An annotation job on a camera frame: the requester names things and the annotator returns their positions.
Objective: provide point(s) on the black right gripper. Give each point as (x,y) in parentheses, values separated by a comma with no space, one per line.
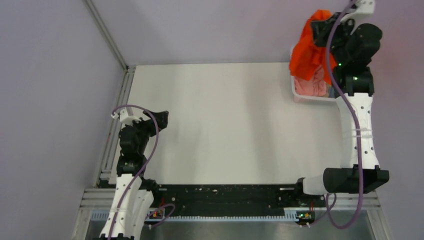
(319,28)

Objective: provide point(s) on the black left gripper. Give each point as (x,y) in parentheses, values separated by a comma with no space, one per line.
(162,117)

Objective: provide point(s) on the orange t-shirt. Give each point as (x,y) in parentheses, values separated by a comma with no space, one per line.
(306,57)

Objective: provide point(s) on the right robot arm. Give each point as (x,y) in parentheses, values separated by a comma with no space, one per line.
(360,171)

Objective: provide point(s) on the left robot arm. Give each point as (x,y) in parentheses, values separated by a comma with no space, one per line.
(133,195)

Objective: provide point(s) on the pink t-shirt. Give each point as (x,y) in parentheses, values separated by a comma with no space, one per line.
(314,87)

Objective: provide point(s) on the blue garment in basket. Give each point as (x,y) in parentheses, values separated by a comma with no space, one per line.
(331,92)

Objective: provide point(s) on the white plastic basket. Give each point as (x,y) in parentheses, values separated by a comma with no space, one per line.
(309,99)

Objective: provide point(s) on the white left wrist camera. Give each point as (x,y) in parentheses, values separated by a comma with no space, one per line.
(126,116)

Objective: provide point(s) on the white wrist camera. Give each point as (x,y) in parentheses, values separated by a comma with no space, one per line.
(359,11)
(126,116)

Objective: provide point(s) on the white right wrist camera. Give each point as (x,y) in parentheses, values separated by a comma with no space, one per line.
(359,11)

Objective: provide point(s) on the aluminium frame rail left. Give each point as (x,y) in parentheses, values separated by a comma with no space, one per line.
(111,142)

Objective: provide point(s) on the aluminium frame rail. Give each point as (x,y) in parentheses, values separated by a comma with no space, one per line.
(370,225)
(111,142)

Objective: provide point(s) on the aluminium frame rail front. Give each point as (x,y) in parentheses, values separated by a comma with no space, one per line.
(370,225)

